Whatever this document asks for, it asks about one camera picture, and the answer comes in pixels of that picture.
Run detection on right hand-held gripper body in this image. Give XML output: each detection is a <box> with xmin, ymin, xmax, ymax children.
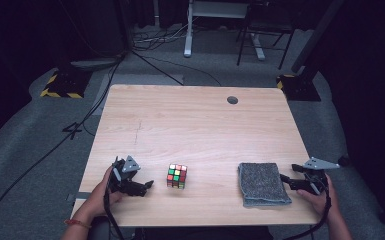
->
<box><xmin>299</xmin><ymin>156</ymin><xmax>341</xmax><ymax>196</ymax></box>

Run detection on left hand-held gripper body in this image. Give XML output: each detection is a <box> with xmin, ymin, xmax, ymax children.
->
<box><xmin>108</xmin><ymin>154</ymin><xmax>141</xmax><ymax>194</ymax></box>

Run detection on grey cloth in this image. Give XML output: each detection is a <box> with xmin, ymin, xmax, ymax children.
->
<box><xmin>237</xmin><ymin>162</ymin><xmax>293</xmax><ymax>208</ymax></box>

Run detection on multicoloured puzzle cube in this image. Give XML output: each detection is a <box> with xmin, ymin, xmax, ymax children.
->
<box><xmin>166</xmin><ymin>163</ymin><xmax>188</xmax><ymax>190</ymax></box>

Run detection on person's right hand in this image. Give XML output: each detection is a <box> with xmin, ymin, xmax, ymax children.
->
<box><xmin>295</xmin><ymin>173</ymin><xmax>341</xmax><ymax>223</ymax></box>

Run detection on person's left hand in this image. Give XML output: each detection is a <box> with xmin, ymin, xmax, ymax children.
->
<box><xmin>79</xmin><ymin>165</ymin><xmax>125</xmax><ymax>222</ymax></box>

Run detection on grey tape piece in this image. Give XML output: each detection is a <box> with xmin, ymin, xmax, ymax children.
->
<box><xmin>65</xmin><ymin>191</ymin><xmax>92</xmax><ymax>203</ymax></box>

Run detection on person's dark-clad knee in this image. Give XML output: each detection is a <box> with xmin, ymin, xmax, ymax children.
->
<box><xmin>88</xmin><ymin>215</ymin><xmax>114</xmax><ymax>240</ymax></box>

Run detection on person's dark clothing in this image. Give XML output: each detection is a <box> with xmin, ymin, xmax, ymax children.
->
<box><xmin>134</xmin><ymin>225</ymin><xmax>274</xmax><ymax>240</ymax></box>

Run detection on black yellow striped stand base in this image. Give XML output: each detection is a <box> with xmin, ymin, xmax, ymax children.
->
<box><xmin>276</xmin><ymin>73</ymin><xmax>322</xmax><ymax>102</ymax></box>
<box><xmin>40</xmin><ymin>68</ymin><xmax>93</xmax><ymax>99</ymax></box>

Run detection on grey flat stand base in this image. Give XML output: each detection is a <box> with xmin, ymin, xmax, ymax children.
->
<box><xmin>70</xmin><ymin>57</ymin><xmax>123</xmax><ymax>71</ymax></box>

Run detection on right hand-held gripper cable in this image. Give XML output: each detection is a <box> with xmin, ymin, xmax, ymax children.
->
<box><xmin>281</xmin><ymin>194</ymin><xmax>333</xmax><ymax>240</ymax></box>

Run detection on hand-held gripper cable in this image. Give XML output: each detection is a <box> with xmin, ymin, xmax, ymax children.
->
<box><xmin>281</xmin><ymin>194</ymin><xmax>333</xmax><ymax>240</ymax></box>
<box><xmin>103</xmin><ymin>186</ymin><xmax>126</xmax><ymax>240</ymax></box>

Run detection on left hand-held gripper cable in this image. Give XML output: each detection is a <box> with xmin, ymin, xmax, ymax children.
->
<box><xmin>103</xmin><ymin>186</ymin><xmax>126</xmax><ymax>240</ymax></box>

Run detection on red bracelet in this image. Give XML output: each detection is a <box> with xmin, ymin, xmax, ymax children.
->
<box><xmin>63</xmin><ymin>218</ymin><xmax>92</xmax><ymax>230</ymax></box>

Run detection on long black floor cable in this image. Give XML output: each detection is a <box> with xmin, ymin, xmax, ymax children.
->
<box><xmin>0</xmin><ymin>49</ymin><xmax>128</xmax><ymax>239</ymax></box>

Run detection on straight black floor cable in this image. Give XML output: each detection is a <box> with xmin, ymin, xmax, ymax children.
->
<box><xmin>131</xmin><ymin>49</ymin><xmax>185</xmax><ymax>86</ymax></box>

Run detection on thin curved black cable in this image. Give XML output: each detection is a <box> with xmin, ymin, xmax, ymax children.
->
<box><xmin>146</xmin><ymin>54</ymin><xmax>223</xmax><ymax>87</ymax></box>

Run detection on dark slanted stand post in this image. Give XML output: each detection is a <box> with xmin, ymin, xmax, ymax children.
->
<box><xmin>291</xmin><ymin>0</ymin><xmax>346</xmax><ymax>81</ymax></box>

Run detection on black metal chair frame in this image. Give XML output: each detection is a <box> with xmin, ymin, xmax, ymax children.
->
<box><xmin>236</xmin><ymin>0</ymin><xmax>296</xmax><ymax>70</ymax></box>

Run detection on floor cable bundle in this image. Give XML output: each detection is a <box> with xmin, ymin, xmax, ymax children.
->
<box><xmin>133</xmin><ymin>23</ymin><xmax>188</xmax><ymax>52</ymax></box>

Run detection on white desk frame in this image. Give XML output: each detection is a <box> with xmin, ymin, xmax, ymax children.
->
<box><xmin>183</xmin><ymin>0</ymin><xmax>266</xmax><ymax>62</ymax></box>

